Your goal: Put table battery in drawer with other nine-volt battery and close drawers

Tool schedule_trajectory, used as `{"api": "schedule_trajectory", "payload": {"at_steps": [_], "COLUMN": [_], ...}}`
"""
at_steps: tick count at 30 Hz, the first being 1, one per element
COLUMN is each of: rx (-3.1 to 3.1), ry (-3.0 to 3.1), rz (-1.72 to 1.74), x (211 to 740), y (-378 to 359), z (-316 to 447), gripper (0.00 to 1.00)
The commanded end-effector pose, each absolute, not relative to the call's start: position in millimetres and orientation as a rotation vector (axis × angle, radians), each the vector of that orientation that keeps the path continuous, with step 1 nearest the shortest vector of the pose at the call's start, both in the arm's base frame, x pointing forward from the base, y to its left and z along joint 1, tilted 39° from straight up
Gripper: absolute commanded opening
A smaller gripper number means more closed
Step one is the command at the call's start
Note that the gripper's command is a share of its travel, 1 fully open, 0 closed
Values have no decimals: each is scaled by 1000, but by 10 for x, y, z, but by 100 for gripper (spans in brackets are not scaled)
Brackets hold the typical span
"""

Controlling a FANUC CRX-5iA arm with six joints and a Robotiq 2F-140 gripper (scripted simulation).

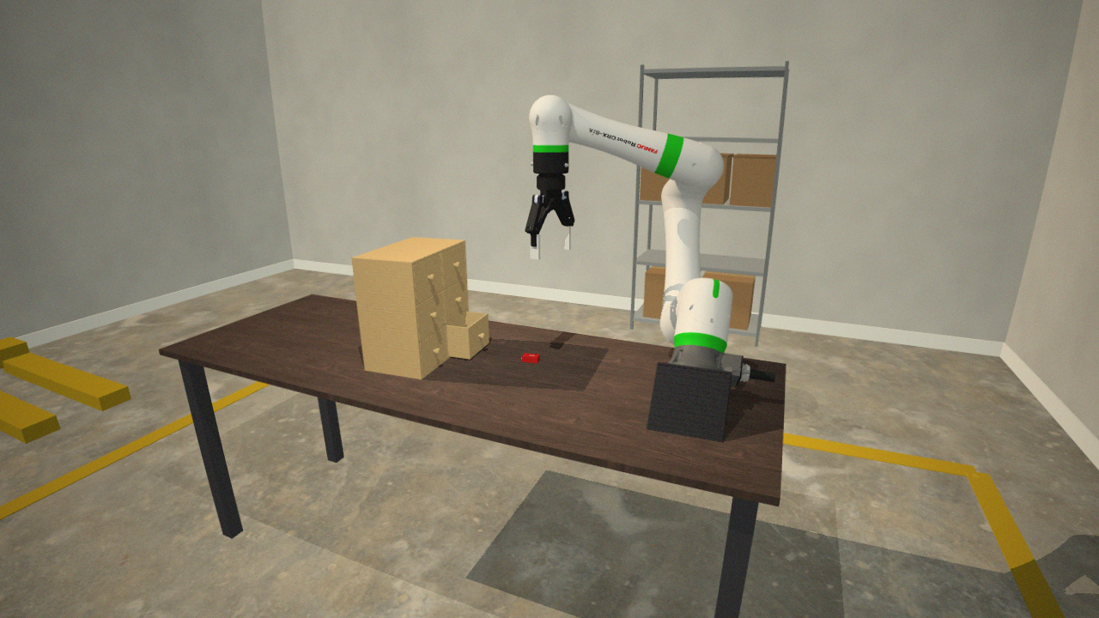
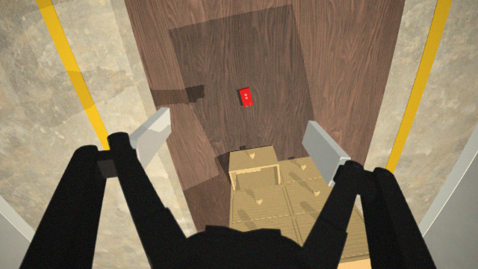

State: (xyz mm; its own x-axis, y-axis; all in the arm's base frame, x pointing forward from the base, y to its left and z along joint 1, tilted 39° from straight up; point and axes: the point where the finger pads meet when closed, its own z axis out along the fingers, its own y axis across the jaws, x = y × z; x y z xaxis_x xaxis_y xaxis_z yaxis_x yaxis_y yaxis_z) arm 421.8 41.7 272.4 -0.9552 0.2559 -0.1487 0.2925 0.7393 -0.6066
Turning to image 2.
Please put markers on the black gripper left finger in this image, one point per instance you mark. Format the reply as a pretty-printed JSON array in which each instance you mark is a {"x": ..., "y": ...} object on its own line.
[{"x": 66, "y": 235}]

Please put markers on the light wooden chest of drawers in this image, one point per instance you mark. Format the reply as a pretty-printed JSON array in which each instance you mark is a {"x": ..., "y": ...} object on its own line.
[{"x": 362, "y": 262}]

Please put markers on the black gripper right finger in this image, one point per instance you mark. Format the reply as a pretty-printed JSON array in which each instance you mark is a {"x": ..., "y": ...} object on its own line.
[{"x": 393, "y": 237}]

